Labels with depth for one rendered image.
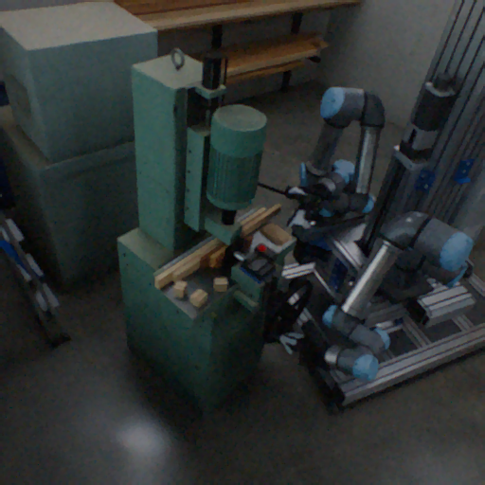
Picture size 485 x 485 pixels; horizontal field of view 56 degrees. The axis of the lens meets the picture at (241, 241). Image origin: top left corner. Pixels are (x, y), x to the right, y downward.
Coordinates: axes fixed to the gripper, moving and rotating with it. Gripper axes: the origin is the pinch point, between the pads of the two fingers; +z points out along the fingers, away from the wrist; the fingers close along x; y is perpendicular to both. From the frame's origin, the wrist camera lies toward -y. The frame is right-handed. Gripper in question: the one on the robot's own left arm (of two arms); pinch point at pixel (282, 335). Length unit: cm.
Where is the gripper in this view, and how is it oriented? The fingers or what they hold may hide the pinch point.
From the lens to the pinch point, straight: 166.7
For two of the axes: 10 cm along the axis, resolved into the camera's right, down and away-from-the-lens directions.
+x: 6.8, -4.1, 6.1
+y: 2.4, 9.1, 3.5
